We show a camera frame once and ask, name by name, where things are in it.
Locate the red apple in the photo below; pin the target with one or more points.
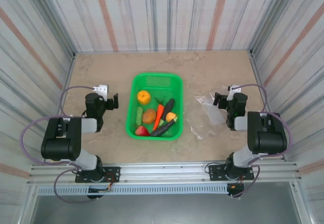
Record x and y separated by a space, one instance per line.
141 131

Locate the small green toy cucumber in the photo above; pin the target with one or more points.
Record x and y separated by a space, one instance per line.
139 114

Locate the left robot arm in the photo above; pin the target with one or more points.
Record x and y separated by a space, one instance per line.
60 145

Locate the dark toy eggplant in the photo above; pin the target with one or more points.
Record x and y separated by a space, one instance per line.
168 107

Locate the orange toy tangerine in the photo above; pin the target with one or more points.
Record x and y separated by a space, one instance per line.
143 97

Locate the clear zip-top bag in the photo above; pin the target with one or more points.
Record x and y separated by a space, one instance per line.
212 112

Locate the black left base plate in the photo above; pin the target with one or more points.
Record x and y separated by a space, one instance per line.
112 173

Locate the small yellow-orange toy fruit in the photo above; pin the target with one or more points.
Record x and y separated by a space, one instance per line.
170 116

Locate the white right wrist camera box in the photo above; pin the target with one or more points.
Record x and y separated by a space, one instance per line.
231 95

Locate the brown toy potato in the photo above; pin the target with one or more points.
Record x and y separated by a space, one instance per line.
148 116

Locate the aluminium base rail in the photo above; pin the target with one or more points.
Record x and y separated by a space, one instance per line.
164 173

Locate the long dark toy zucchini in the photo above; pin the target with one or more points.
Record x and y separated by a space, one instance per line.
162 129

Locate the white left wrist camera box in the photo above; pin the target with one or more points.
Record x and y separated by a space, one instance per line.
102 90

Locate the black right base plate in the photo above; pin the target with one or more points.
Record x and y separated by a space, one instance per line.
215 171

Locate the green plastic basket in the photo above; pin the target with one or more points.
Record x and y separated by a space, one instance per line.
157 82

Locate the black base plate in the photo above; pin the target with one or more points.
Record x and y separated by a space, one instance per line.
112 173
215 171

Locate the orange toy carrot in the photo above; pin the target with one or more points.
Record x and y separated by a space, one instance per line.
159 115

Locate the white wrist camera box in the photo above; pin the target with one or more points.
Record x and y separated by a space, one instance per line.
231 95
102 90

